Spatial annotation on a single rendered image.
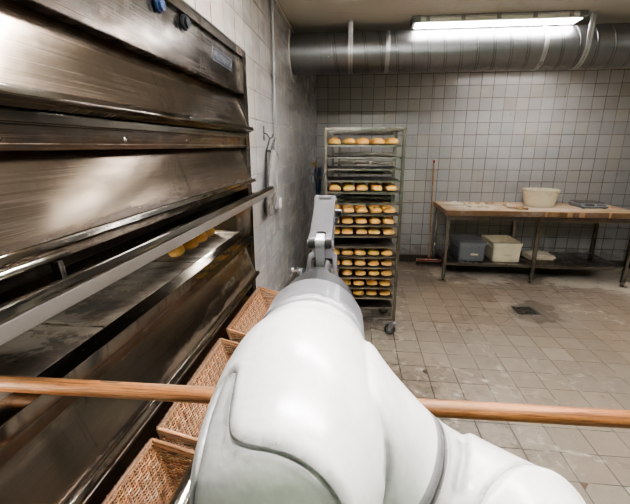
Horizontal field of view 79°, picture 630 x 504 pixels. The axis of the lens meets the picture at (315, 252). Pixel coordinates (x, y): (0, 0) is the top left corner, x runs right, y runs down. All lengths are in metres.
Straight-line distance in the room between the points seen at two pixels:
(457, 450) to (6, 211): 0.76
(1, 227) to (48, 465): 0.48
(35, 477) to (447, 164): 5.34
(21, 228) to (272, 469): 0.72
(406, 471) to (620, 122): 6.31
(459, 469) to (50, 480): 0.87
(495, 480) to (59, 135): 0.90
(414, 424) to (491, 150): 5.62
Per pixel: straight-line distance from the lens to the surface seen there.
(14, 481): 0.98
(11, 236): 0.82
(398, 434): 0.23
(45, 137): 0.92
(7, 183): 0.86
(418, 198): 5.65
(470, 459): 0.28
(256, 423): 0.19
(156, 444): 1.27
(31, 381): 0.94
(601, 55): 3.98
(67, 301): 0.71
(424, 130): 5.61
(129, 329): 1.15
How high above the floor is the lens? 1.64
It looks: 15 degrees down
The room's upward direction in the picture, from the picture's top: straight up
